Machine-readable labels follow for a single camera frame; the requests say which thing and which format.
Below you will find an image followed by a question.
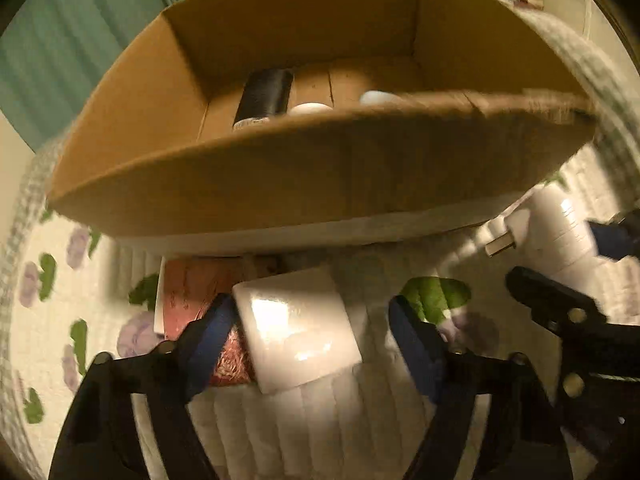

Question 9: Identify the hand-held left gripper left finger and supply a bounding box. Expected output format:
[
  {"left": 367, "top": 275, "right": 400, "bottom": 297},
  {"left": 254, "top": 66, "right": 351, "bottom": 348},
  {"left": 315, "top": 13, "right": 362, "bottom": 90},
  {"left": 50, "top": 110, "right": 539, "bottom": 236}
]
[{"left": 49, "top": 294, "right": 237, "bottom": 480}]

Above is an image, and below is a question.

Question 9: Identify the white bottle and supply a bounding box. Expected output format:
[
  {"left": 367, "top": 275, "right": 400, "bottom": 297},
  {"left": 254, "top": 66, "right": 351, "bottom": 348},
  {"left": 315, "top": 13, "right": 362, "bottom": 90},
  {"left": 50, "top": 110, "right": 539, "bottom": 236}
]
[{"left": 485, "top": 184, "right": 609, "bottom": 287}]

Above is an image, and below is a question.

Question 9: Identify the red patterned packet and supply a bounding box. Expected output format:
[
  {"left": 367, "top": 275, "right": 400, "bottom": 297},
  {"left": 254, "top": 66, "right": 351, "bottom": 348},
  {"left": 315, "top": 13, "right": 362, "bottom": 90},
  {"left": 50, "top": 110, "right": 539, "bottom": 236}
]
[{"left": 153, "top": 257, "right": 262, "bottom": 387}]

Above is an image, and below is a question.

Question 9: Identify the floral quilted blanket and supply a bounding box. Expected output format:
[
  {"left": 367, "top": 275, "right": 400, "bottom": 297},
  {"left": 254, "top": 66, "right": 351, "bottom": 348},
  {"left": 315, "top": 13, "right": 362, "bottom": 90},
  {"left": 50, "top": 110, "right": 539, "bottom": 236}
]
[{"left": 0, "top": 7, "right": 640, "bottom": 480}]

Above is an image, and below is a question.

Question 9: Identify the black cylindrical container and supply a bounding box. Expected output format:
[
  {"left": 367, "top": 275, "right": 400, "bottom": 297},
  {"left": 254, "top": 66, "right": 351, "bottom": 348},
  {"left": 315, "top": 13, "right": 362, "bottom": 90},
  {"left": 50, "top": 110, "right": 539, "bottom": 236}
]
[{"left": 232, "top": 68, "right": 295, "bottom": 131}]

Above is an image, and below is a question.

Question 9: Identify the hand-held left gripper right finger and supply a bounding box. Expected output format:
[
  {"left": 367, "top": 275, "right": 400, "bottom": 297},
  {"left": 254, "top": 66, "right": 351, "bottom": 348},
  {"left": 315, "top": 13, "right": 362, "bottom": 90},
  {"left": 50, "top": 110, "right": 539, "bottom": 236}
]
[{"left": 388, "top": 294, "right": 574, "bottom": 480}]

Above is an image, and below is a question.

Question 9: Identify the white rounded object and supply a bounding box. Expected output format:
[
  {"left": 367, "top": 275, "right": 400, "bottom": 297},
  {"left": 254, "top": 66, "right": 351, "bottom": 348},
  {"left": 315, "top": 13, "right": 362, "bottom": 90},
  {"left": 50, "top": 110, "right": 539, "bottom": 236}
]
[
  {"left": 358, "top": 89, "right": 407, "bottom": 107},
  {"left": 288, "top": 102, "right": 334, "bottom": 116}
]

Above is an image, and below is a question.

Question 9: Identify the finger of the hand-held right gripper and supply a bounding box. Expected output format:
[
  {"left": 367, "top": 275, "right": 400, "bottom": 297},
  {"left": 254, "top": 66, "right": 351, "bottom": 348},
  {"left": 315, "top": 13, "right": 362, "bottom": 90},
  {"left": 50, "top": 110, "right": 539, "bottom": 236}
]
[
  {"left": 504, "top": 266, "right": 640, "bottom": 396},
  {"left": 586, "top": 211, "right": 640, "bottom": 264}
]

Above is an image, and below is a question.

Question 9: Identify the white square plastic box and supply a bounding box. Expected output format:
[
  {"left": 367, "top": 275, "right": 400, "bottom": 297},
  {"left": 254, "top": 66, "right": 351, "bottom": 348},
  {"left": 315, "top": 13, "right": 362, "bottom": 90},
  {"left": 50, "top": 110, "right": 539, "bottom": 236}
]
[{"left": 231, "top": 266, "right": 363, "bottom": 395}]

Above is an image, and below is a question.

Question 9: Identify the green curtain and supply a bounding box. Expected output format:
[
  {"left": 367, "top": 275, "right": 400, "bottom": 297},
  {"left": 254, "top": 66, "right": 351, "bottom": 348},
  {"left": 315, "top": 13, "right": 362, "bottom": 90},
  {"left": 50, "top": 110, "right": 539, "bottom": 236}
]
[{"left": 0, "top": 0, "right": 282, "bottom": 154}]

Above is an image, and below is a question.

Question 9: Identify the brown cardboard box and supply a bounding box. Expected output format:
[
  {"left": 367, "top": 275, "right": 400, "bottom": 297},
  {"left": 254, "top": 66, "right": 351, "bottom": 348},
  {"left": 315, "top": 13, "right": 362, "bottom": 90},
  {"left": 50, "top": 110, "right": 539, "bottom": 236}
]
[{"left": 45, "top": 0, "right": 599, "bottom": 239}]

